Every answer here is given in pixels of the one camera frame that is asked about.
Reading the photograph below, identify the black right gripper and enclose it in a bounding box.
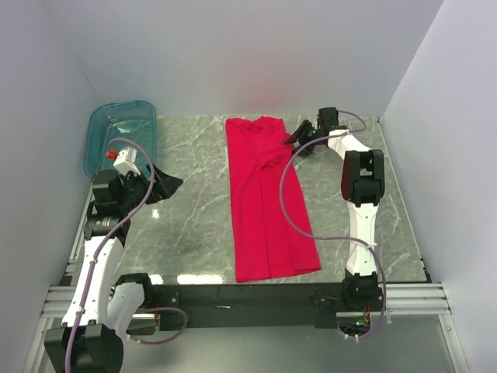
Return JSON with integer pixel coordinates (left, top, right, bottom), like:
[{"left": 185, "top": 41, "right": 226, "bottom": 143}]
[{"left": 283, "top": 120, "right": 321, "bottom": 158}]

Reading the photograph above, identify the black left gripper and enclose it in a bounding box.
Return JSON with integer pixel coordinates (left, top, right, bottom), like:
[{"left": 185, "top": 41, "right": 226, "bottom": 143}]
[{"left": 118, "top": 162, "right": 182, "bottom": 211}]

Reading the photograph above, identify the teal transparent plastic bin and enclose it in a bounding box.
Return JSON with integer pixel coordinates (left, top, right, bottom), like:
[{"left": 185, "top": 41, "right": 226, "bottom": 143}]
[{"left": 83, "top": 100, "right": 157, "bottom": 178}]

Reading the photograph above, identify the red t-shirt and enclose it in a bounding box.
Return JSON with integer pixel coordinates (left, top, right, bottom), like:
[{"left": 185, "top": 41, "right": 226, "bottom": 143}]
[{"left": 225, "top": 117, "right": 321, "bottom": 282}]

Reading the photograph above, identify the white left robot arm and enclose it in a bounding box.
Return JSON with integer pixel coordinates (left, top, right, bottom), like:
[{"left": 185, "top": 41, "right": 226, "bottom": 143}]
[{"left": 44, "top": 165, "right": 183, "bottom": 372}]

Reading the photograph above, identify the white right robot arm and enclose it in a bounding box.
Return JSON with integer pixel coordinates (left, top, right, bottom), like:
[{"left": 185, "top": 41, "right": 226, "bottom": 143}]
[{"left": 279, "top": 107, "right": 385, "bottom": 310}]

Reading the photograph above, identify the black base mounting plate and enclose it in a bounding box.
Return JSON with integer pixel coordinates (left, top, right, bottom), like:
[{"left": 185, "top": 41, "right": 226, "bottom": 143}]
[{"left": 147, "top": 283, "right": 383, "bottom": 329}]

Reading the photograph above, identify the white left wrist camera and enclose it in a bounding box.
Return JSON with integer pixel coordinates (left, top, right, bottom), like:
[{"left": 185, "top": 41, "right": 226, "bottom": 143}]
[{"left": 106, "top": 146, "right": 141, "bottom": 176}]

